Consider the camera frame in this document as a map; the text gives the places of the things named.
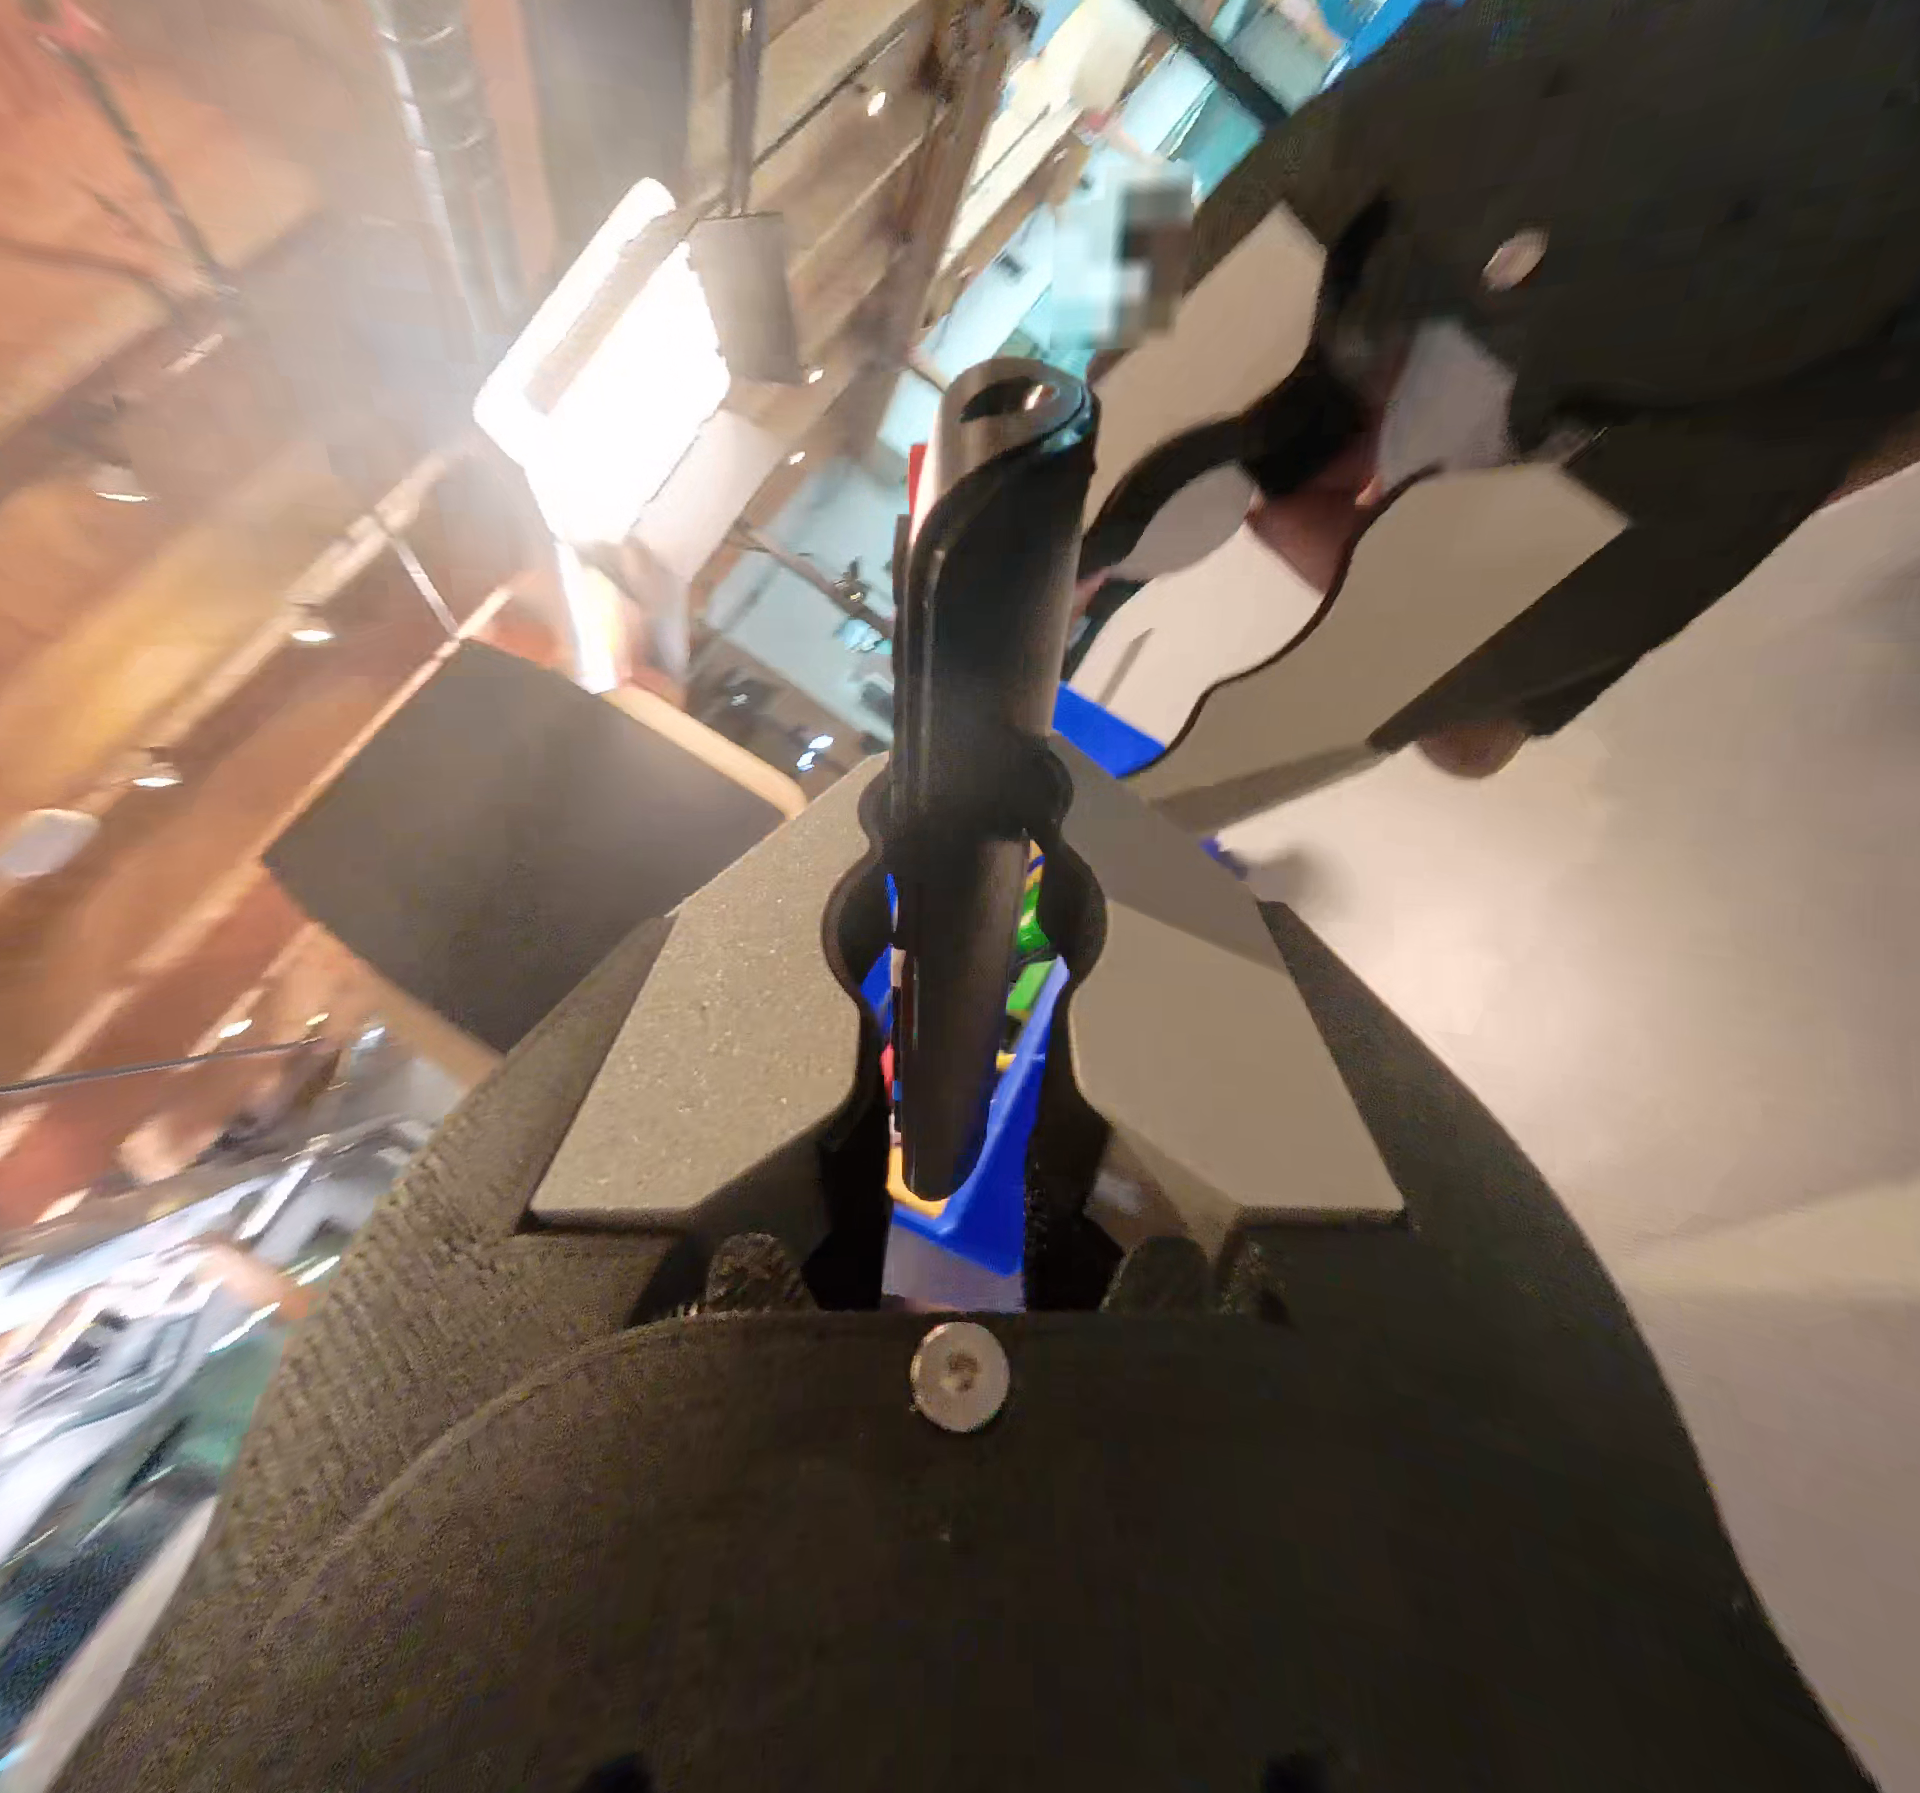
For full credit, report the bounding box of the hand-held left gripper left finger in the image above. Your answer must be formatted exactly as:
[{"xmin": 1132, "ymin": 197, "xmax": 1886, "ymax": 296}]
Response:
[{"xmin": 529, "ymin": 759, "xmax": 899, "ymax": 1255}]

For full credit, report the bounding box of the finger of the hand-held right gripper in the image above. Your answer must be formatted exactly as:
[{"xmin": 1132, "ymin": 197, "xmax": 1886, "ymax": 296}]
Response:
[
  {"xmin": 1134, "ymin": 454, "xmax": 1639, "ymax": 835},
  {"xmin": 1072, "ymin": 205, "xmax": 1342, "ymax": 586}
]

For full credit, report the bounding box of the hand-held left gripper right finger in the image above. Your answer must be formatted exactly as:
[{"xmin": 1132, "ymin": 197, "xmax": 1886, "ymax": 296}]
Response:
[{"xmin": 1036, "ymin": 753, "xmax": 1408, "ymax": 1263}]

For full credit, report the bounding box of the blue plastic bin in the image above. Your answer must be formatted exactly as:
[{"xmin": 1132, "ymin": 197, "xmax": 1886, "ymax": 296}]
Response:
[{"xmin": 865, "ymin": 683, "xmax": 1179, "ymax": 1322}]

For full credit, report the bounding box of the black remote control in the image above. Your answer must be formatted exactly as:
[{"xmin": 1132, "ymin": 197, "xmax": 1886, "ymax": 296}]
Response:
[{"xmin": 885, "ymin": 359, "xmax": 1099, "ymax": 1206}]

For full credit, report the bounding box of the person's right hand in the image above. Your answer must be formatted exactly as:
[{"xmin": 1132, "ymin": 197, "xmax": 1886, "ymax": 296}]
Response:
[{"xmin": 1410, "ymin": 708, "xmax": 1535, "ymax": 784}]

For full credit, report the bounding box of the studio light panel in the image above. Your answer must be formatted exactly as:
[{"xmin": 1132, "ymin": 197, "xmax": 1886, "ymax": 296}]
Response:
[{"xmin": 471, "ymin": 175, "xmax": 739, "ymax": 553}]

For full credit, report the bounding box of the silver ceiling duct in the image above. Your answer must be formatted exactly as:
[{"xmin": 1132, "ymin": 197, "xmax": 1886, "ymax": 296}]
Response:
[{"xmin": 325, "ymin": 0, "xmax": 534, "ymax": 361}]

